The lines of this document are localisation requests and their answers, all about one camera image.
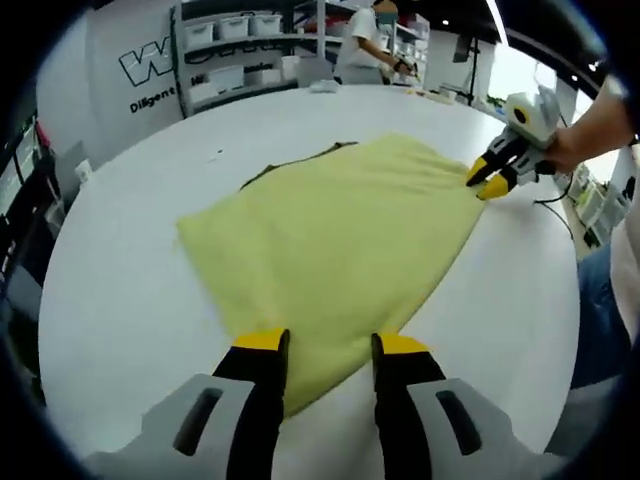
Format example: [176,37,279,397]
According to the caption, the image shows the yellow blue grey garment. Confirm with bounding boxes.
[175,132,489,419]

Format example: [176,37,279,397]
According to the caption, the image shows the black cable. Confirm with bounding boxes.
[532,172,592,247]

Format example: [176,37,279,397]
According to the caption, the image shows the long ceiling light strip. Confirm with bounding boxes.
[487,0,507,44]

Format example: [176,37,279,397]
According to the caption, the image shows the person's right hand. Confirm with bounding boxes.
[541,121,602,177]

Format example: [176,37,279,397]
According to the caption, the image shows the grey metal storage shelf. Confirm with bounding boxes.
[169,0,351,119]

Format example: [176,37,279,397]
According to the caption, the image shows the grey board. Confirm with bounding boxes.
[52,139,89,201]

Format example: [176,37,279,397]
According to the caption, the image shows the person's blue jeans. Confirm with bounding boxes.
[569,244,636,391]

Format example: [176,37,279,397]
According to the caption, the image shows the black tripod stand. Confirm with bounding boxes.
[452,34,481,107]

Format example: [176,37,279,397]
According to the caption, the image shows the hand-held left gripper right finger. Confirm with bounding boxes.
[370,332,517,480]

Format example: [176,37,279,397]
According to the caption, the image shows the row of white storage bins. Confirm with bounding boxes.
[184,12,301,101]

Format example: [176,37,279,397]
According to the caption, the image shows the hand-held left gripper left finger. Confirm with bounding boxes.
[142,327,292,480]

